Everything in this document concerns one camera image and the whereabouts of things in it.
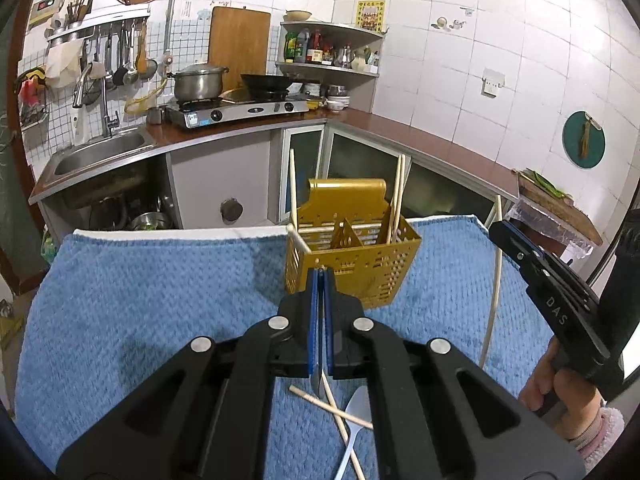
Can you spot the metal utensil rack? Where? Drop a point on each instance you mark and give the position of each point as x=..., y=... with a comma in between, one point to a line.
x=100, y=20

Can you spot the red label sauce bottle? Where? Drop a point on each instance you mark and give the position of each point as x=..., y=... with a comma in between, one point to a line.
x=315, y=50

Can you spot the wooden cutting board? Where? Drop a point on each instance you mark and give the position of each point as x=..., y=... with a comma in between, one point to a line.
x=240, y=45

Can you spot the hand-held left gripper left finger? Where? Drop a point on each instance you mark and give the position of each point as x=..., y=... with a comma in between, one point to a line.
x=312, y=320

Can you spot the black wok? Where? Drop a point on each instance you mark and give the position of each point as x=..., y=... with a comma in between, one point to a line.
x=265, y=82

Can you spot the brown kitchen counter with cabinets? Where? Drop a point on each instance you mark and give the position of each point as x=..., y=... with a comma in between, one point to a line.
x=225, y=170

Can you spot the metal corner shelf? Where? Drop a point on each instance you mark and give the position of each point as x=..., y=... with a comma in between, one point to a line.
x=325, y=69

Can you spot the steel cooking pot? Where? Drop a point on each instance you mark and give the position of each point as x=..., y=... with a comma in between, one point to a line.
x=197, y=85

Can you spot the beige bowl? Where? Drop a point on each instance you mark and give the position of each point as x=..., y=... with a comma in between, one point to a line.
x=298, y=15

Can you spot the yellow perforated utensil holder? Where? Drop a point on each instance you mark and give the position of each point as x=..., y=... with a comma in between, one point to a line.
x=380, y=270

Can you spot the person's right hand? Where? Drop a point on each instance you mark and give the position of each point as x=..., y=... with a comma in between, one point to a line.
x=570, y=397

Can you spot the yellow wall picture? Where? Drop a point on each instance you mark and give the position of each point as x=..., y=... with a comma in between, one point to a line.
x=371, y=15

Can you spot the yellow electrical box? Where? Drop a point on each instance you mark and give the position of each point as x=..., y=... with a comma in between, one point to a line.
x=45, y=11

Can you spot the stack of white bowls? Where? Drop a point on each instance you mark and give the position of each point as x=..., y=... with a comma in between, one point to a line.
x=337, y=100

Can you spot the thick wooden chopping block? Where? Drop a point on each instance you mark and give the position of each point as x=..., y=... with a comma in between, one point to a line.
x=555, y=210

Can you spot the row of hanging kitchen utensils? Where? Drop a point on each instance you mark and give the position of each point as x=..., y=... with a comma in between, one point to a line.
x=125, y=65

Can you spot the chrome faucet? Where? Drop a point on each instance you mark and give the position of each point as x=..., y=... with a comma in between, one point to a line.
x=106, y=110

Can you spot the steel basin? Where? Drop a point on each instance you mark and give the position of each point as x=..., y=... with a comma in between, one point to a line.
x=147, y=220

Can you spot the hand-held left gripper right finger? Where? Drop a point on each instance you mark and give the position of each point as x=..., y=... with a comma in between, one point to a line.
x=329, y=320

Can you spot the steel gas stove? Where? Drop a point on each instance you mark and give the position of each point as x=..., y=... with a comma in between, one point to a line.
x=240, y=112

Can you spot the dark sauce bottle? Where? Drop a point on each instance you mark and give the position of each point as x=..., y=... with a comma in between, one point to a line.
x=301, y=46

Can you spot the green bottle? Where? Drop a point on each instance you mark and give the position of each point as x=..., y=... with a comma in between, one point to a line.
x=290, y=47

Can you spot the white cloth bag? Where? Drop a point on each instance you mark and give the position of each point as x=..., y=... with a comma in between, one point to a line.
x=62, y=62

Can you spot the light blue plastic spoon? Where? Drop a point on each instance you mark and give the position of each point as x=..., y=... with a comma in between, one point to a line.
x=357, y=410

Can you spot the green vegetables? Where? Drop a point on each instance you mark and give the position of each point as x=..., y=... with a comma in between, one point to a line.
x=542, y=182

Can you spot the wall hook decoration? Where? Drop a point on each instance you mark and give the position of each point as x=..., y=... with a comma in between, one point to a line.
x=442, y=22

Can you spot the wooden chopstick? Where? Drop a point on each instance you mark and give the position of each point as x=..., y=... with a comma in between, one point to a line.
x=310, y=397
x=401, y=195
x=346, y=435
x=492, y=285
x=397, y=190
x=293, y=185

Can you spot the green round board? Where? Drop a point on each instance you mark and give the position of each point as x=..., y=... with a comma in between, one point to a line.
x=572, y=140

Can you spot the dark wooden glass door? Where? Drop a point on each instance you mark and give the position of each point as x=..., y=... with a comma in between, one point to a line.
x=15, y=185

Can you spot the white wall socket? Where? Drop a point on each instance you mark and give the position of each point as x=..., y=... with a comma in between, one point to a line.
x=493, y=84

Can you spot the blue knitted blanket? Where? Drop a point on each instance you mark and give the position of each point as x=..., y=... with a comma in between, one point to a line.
x=150, y=310

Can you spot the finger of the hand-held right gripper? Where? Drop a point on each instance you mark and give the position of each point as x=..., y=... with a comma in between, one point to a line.
x=530, y=242
x=515, y=252

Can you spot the person's right forearm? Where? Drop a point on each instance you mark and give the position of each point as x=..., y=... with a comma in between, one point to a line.
x=600, y=435

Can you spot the metal wall pipe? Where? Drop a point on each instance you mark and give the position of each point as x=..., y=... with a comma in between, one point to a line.
x=172, y=10

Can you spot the plastic covered stand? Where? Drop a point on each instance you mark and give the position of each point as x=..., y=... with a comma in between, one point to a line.
x=540, y=227

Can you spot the steel sink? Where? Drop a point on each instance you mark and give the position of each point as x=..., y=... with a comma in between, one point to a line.
x=95, y=157

